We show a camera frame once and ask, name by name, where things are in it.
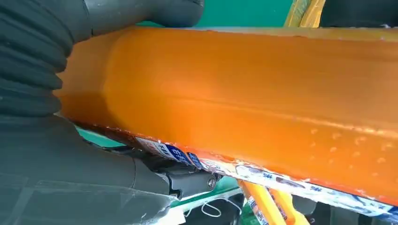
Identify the yellow sheet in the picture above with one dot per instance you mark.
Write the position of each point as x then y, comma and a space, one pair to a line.
306, 14

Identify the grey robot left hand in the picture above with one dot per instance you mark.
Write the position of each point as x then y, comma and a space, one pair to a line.
357, 12

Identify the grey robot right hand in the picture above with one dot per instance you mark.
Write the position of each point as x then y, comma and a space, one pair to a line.
62, 174

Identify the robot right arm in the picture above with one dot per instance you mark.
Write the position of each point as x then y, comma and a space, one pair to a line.
28, 56

